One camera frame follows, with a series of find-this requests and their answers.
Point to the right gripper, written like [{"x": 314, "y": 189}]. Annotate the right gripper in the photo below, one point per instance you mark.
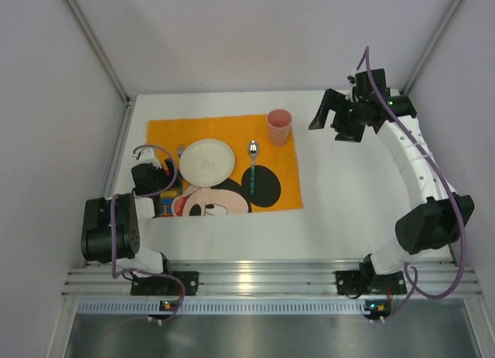
[{"x": 341, "y": 116}]

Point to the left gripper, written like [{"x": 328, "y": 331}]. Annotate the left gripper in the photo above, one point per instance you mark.
[{"x": 170, "y": 178}]

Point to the pink plastic cup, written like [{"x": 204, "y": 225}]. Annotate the pink plastic cup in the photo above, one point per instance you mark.
[{"x": 279, "y": 126}]

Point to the cream round plate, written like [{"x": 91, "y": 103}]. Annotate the cream round plate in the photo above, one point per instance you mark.
[{"x": 207, "y": 162}]

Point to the green handled spoon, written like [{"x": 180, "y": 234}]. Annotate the green handled spoon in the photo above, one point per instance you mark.
[{"x": 253, "y": 150}]

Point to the orange cartoon cloth placemat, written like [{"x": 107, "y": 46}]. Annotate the orange cartoon cloth placemat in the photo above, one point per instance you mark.
[{"x": 265, "y": 177}]

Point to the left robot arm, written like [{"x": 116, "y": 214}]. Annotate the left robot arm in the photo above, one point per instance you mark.
[{"x": 112, "y": 228}]

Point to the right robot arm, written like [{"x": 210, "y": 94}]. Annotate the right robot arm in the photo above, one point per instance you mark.
[{"x": 437, "y": 209}]

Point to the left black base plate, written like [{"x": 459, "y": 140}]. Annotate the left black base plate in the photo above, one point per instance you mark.
[{"x": 159, "y": 286}]

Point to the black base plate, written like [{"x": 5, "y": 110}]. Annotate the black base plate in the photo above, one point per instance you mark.
[
  {"x": 353, "y": 284},
  {"x": 159, "y": 286}
]

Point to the aluminium mounting rail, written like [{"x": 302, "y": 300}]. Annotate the aluminium mounting rail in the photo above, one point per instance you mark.
[{"x": 252, "y": 279}]

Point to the perforated cable duct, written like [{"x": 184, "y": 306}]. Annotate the perforated cable duct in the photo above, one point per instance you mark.
[{"x": 198, "y": 306}]

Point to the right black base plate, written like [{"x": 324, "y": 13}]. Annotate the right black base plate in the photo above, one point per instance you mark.
[{"x": 353, "y": 284}]

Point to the right aluminium frame post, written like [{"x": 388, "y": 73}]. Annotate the right aluminium frame post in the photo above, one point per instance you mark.
[{"x": 441, "y": 28}]

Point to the aluminium frame post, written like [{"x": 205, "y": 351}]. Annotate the aluminium frame post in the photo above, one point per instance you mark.
[
  {"x": 441, "y": 28},
  {"x": 94, "y": 43}
]

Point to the left aluminium frame post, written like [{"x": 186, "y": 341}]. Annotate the left aluminium frame post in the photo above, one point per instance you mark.
[{"x": 94, "y": 43}]

